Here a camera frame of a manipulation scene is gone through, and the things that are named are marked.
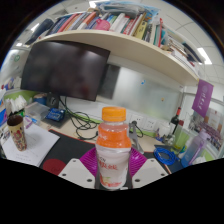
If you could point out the orange-capped drink bottle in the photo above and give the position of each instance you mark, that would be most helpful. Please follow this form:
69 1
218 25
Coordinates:
113 150

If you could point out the white paper sheet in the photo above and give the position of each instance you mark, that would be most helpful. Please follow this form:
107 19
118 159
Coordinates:
36 143

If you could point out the group photo poster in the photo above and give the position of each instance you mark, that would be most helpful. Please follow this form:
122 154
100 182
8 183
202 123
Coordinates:
213 128

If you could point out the purple hanging pennant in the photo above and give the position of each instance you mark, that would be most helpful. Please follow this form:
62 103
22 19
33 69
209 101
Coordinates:
202 98

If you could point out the blue round container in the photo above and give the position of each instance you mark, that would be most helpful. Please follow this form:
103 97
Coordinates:
40 99

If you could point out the black desk mat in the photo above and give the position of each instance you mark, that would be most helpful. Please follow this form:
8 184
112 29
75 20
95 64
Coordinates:
71 146

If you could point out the floral ceramic mug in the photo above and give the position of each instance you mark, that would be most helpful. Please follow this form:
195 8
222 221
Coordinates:
18 135

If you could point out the small blue device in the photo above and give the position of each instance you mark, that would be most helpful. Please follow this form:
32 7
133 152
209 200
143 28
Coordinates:
55 115

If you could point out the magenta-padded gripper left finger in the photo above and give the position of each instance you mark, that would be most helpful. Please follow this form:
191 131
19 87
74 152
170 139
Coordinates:
76 171

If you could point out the clear plastic box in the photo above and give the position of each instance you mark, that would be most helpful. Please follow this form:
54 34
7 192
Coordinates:
36 111

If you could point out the flat round red coaster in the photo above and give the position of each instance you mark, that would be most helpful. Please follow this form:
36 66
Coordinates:
53 166

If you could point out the stack of white napkins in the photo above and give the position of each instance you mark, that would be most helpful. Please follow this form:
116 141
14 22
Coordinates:
16 104

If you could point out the white wall power socket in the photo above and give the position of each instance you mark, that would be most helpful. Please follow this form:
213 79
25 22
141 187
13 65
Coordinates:
137 120
151 124

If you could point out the blue tissue box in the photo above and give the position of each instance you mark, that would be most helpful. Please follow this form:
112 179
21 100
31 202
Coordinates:
2 113

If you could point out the dark blue mouse pad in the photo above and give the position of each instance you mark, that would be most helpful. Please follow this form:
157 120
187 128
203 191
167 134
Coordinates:
175 166

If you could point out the white paper bag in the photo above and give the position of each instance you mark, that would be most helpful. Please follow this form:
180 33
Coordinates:
199 160

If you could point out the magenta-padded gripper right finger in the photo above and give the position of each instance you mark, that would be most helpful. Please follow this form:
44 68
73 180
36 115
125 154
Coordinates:
148 171

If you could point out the black computer monitor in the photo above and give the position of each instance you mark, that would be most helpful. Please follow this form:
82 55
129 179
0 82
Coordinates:
65 70

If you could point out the purple plastic water bottle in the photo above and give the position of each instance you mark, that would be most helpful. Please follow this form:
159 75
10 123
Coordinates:
193 150

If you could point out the grey metal laptop stand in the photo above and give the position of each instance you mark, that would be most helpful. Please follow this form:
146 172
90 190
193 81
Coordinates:
135 136

